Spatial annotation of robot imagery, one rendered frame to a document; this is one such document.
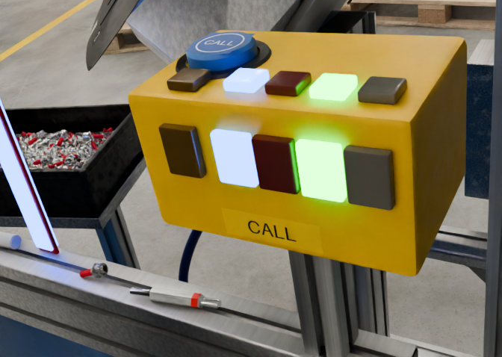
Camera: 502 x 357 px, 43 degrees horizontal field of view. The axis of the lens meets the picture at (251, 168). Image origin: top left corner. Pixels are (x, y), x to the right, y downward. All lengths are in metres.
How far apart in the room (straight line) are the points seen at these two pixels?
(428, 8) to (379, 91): 3.19
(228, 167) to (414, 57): 0.11
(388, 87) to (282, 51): 0.09
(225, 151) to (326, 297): 0.14
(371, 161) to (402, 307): 1.45
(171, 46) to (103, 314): 0.30
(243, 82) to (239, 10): 0.41
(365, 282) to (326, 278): 0.67
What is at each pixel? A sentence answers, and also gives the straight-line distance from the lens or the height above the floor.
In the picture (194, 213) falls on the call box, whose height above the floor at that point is 1.00.
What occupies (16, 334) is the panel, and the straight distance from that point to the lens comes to 0.77.
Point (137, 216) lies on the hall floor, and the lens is 2.26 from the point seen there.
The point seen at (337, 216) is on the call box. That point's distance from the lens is 0.32.
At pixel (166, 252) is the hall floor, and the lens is 2.04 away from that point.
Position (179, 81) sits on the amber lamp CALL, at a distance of 0.33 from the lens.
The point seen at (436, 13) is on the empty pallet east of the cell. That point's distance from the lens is 3.47.
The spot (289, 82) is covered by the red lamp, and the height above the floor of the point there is 1.08.
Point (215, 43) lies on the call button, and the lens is 0.36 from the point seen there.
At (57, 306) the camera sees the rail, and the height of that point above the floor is 0.83.
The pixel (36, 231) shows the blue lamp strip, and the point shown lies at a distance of 0.62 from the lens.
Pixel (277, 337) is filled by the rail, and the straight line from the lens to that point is 0.48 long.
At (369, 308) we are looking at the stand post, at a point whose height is 0.42.
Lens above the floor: 1.20
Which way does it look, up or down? 30 degrees down
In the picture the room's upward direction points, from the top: 11 degrees counter-clockwise
